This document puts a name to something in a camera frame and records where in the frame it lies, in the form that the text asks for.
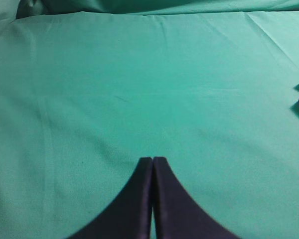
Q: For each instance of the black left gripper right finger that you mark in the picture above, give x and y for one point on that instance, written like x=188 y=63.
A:
x=176 y=214

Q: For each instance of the green cloth backdrop and cover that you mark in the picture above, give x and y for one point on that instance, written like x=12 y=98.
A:
x=87 y=87

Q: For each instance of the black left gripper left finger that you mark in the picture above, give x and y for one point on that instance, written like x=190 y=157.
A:
x=128 y=216

